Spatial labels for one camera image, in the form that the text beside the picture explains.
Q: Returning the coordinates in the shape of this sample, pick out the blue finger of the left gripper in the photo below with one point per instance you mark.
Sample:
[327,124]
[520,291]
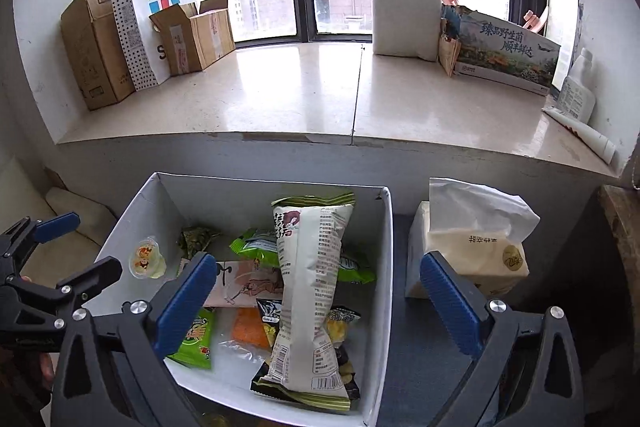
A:
[47,231]

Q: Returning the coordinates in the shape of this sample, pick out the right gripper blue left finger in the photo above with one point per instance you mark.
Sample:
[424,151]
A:
[176,304]

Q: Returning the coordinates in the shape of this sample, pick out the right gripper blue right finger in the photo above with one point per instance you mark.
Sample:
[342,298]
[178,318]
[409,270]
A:
[459,304]

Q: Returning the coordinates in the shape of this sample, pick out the green seaweed snack bag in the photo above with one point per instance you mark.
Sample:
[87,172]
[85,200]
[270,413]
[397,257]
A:
[261,246]
[194,350]

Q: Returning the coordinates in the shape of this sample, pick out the pink beige snack bar pack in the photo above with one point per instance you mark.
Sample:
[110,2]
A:
[239,284]

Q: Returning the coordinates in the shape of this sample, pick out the orange clear snack pack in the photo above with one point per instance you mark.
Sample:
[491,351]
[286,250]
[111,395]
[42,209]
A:
[240,335]

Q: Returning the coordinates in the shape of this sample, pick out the black yellow chips bag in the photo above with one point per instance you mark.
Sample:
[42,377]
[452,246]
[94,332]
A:
[269,311]

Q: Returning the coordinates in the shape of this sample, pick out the yellow small snack pack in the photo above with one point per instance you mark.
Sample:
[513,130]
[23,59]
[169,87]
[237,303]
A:
[337,323]

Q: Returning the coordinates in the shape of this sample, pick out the white tall snack bag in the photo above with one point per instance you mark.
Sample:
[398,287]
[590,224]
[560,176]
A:
[303,365]

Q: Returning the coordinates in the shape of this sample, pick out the person's left hand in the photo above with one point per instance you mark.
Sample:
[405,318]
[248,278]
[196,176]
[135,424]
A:
[37,370]

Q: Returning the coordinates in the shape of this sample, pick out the cream leather sofa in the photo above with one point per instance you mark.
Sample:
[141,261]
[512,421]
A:
[54,261]

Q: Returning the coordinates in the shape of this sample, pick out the beige tissue pack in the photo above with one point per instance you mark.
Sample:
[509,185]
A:
[479,231]

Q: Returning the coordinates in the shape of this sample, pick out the white storage box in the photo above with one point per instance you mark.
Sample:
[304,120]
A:
[168,203]

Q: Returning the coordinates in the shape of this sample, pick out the large brown cardboard box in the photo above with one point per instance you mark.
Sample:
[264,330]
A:
[93,48]

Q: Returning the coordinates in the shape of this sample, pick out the white tube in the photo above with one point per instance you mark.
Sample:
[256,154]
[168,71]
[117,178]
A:
[596,141]

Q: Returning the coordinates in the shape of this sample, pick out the small open cardboard box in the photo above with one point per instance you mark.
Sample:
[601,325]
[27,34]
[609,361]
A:
[194,37]

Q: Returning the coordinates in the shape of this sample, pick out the white plastic bottle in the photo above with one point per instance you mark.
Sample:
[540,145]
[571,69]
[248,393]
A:
[576,98]

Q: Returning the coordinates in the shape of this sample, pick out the white dotted paper bag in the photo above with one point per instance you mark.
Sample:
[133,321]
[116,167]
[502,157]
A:
[141,44]

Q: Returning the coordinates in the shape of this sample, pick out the landscape printed long box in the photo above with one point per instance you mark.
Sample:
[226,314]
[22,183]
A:
[502,51]

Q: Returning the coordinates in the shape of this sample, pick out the white box on sill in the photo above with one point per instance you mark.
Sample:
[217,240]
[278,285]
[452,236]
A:
[406,28]

